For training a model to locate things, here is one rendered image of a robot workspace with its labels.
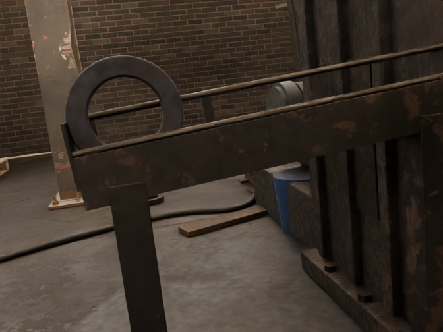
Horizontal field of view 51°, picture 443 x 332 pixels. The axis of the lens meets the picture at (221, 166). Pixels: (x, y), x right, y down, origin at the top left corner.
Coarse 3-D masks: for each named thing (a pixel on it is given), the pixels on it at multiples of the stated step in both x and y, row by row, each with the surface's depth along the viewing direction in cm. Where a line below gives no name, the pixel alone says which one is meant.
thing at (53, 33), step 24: (24, 0) 295; (48, 0) 298; (48, 24) 300; (72, 24) 331; (48, 48) 302; (72, 48) 333; (48, 72) 305; (72, 72) 307; (48, 96) 307; (48, 120) 309; (72, 192) 320
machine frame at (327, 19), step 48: (336, 0) 121; (384, 0) 102; (432, 0) 90; (336, 48) 124; (384, 48) 104; (384, 144) 108; (336, 192) 142; (384, 192) 111; (336, 240) 150; (384, 240) 114; (336, 288) 140; (384, 288) 117
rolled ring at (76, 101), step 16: (96, 64) 72; (112, 64) 72; (128, 64) 73; (144, 64) 73; (80, 80) 72; (96, 80) 72; (144, 80) 74; (160, 80) 74; (80, 96) 72; (160, 96) 74; (176, 96) 75; (80, 112) 72; (176, 112) 75; (80, 128) 73; (160, 128) 76; (176, 128) 76; (80, 144) 73; (96, 144) 74
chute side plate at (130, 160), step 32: (384, 96) 79; (416, 96) 81; (224, 128) 75; (256, 128) 76; (288, 128) 77; (320, 128) 78; (352, 128) 79; (384, 128) 80; (416, 128) 82; (96, 160) 71; (128, 160) 72; (160, 160) 73; (192, 160) 74; (224, 160) 75; (256, 160) 77; (288, 160) 78; (96, 192) 72; (160, 192) 74
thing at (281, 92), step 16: (272, 96) 218; (288, 96) 203; (304, 160) 233; (256, 176) 251; (272, 176) 222; (256, 192) 256; (272, 192) 225; (288, 192) 201; (304, 192) 183; (272, 208) 230; (304, 208) 185; (304, 224) 187; (304, 240) 190
